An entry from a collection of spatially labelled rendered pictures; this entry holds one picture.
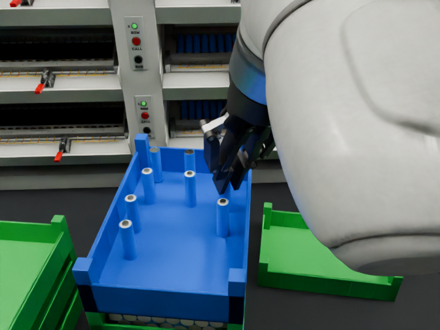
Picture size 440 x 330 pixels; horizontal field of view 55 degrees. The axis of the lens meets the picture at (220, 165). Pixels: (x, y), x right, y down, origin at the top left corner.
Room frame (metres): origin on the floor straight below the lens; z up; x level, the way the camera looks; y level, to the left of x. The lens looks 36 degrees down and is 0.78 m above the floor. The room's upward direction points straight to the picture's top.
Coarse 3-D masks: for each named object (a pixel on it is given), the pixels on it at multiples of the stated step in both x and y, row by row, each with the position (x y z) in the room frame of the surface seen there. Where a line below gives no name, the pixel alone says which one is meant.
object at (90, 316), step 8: (88, 312) 0.32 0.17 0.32; (96, 312) 0.32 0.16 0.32; (88, 320) 0.32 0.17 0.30; (96, 320) 0.32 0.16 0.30; (104, 320) 0.32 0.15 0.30; (96, 328) 0.32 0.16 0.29; (104, 328) 0.32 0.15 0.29; (112, 328) 0.32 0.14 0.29; (120, 328) 0.31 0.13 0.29; (128, 328) 0.31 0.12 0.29; (136, 328) 0.31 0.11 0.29; (144, 328) 0.31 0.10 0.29; (152, 328) 0.31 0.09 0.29; (160, 328) 0.31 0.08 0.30; (168, 328) 0.31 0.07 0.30; (216, 328) 0.34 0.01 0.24; (224, 328) 0.34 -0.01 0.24; (232, 328) 0.30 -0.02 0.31; (240, 328) 0.30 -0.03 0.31
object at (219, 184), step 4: (232, 168) 0.46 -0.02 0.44; (228, 172) 0.46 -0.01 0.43; (232, 172) 0.46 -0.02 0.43; (224, 176) 0.47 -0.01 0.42; (228, 176) 0.46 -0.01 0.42; (220, 180) 0.48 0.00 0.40; (224, 180) 0.47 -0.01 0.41; (228, 180) 0.47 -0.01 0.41; (216, 184) 0.49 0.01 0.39; (220, 184) 0.48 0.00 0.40; (224, 184) 0.47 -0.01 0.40; (216, 188) 0.49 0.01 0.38; (220, 188) 0.48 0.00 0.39; (224, 188) 0.48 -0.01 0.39; (220, 192) 0.48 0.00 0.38; (224, 192) 0.48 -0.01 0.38
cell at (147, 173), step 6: (144, 168) 0.53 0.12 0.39; (150, 168) 0.53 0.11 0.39; (144, 174) 0.52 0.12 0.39; (150, 174) 0.52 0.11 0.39; (144, 180) 0.52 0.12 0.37; (150, 180) 0.52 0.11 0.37; (144, 186) 0.52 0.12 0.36; (150, 186) 0.52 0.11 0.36; (144, 192) 0.52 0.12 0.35; (150, 192) 0.52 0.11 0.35; (150, 198) 0.52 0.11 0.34; (150, 204) 0.52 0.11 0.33
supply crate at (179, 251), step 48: (144, 144) 0.60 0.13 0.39; (240, 192) 0.55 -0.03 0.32; (96, 240) 0.39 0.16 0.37; (144, 240) 0.44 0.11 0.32; (192, 240) 0.44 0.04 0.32; (240, 240) 0.44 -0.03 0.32; (96, 288) 0.32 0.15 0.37; (144, 288) 0.31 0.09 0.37; (192, 288) 0.35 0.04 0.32; (240, 288) 0.30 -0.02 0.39
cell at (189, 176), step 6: (186, 174) 0.52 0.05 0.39; (192, 174) 0.52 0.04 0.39; (186, 180) 0.51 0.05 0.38; (192, 180) 0.51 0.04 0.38; (186, 186) 0.51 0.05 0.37; (192, 186) 0.51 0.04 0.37; (186, 192) 0.51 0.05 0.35; (192, 192) 0.51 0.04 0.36; (186, 198) 0.51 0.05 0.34; (192, 198) 0.51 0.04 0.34; (186, 204) 0.51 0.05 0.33; (192, 204) 0.51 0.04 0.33
